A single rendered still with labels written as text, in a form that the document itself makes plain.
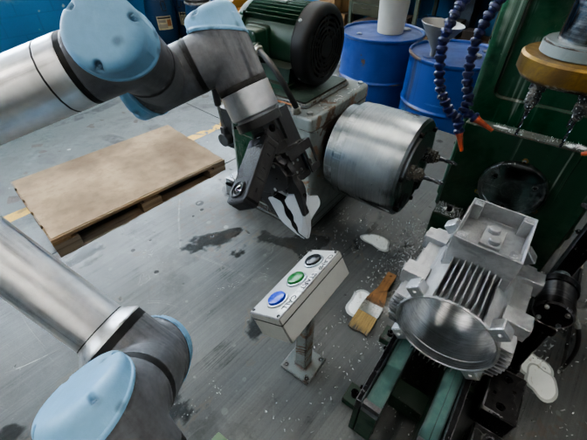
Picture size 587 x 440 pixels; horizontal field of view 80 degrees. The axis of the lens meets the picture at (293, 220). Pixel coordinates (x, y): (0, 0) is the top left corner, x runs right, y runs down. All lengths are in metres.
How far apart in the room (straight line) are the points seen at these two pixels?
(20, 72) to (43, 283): 0.30
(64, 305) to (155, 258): 0.47
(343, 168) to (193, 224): 0.50
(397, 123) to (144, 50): 0.60
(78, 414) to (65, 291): 0.20
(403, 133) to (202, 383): 0.68
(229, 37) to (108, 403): 0.46
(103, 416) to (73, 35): 0.38
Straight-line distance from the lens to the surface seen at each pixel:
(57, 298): 0.60
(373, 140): 0.83
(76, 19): 0.41
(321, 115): 0.86
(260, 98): 0.52
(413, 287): 0.58
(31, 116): 0.45
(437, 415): 0.68
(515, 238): 0.68
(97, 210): 2.44
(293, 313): 0.54
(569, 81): 0.74
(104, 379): 0.47
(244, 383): 0.79
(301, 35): 0.87
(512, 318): 0.62
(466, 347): 0.71
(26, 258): 0.62
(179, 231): 1.10
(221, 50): 0.52
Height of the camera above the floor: 1.52
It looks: 42 degrees down
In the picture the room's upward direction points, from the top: straight up
